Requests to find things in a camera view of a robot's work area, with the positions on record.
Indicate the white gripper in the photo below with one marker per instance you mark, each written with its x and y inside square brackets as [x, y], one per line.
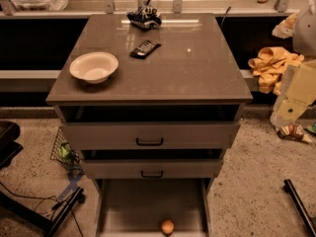
[306, 34]

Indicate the orange fruit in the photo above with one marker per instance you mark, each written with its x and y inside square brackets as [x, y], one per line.
[167, 227]

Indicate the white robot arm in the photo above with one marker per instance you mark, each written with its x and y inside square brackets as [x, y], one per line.
[304, 34]

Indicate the top grey drawer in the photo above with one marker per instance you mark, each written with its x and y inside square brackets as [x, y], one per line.
[150, 135]

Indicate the grey drawer cabinet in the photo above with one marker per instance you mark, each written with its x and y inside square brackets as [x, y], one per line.
[191, 77]

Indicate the bottom grey open drawer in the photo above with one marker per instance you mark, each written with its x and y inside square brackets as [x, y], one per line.
[137, 208]

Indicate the middle grey drawer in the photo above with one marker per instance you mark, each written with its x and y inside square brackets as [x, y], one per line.
[154, 168]

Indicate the yellow crumpled cloth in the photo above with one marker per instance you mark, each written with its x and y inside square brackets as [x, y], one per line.
[269, 67]

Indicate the brown snack bag on floor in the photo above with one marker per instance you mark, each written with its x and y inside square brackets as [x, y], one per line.
[293, 132]

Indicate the black candy bar wrapper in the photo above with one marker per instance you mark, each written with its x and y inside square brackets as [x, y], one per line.
[144, 49]

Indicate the black white snack bag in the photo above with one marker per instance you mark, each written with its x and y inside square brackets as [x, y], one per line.
[146, 17]

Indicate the white bowl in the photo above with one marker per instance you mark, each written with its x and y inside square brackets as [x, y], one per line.
[94, 67]

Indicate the blue tape on floor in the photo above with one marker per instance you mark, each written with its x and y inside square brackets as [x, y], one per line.
[72, 186]

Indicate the wire basket with green item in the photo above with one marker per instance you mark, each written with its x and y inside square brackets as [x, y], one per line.
[63, 154]

